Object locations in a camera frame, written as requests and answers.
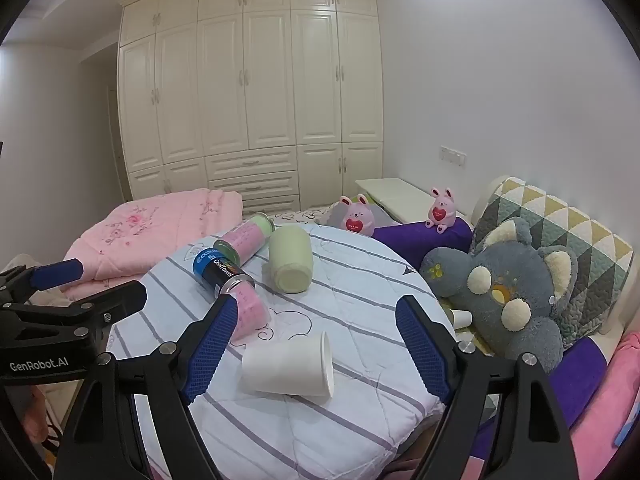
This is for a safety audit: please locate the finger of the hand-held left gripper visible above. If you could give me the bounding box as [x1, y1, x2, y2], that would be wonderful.
[0, 281, 149, 333]
[0, 258, 84, 295]

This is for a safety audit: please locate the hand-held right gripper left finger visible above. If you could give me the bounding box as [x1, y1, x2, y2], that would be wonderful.
[52, 294, 241, 480]

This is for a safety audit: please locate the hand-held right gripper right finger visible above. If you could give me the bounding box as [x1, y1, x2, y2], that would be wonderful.
[395, 294, 581, 480]

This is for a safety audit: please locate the pink cup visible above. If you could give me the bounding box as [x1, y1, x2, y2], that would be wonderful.
[227, 282, 273, 343]

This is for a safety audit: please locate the pale green cup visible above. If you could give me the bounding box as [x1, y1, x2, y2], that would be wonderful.
[268, 225, 314, 295]

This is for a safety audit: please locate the black and blue can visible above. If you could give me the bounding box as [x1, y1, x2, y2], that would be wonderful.
[192, 240, 256, 301]

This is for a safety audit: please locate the pink floral quilt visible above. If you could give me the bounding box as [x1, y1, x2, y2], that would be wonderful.
[64, 188, 244, 306]

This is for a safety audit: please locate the striped white quilt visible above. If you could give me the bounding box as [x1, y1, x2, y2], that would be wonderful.
[105, 222, 457, 480]

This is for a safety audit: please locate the grey koala plush toy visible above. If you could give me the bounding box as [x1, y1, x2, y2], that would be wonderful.
[419, 217, 580, 373]

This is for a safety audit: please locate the purple pillow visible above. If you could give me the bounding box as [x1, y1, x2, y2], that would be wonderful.
[372, 219, 473, 271]

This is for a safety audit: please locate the pink bottle with green cap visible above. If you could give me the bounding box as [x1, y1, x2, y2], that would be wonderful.
[220, 212, 276, 267]

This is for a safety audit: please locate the pink bunny plush toy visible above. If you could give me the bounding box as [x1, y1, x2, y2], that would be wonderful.
[425, 186, 458, 233]
[340, 194, 377, 237]

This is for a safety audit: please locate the purple blanket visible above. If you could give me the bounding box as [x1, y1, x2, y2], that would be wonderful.
[472, 335, 608, 461]

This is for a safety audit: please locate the white nightstand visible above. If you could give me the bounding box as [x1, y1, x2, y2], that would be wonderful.
[354, 178, 468, 225]

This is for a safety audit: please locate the patterned white bed sheet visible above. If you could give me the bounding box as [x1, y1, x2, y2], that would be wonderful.
[272, 205, 346, 228]

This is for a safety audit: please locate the triangle pattern quilted cushion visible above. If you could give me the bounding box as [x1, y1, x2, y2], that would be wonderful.
[470, 176, 635, 348]

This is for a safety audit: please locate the pink fleece blanket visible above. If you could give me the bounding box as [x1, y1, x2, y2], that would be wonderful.
[570, 332, 640, 466]

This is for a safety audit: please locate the cream wardrobe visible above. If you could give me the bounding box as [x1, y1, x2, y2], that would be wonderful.
[117, 0, 385, 213]

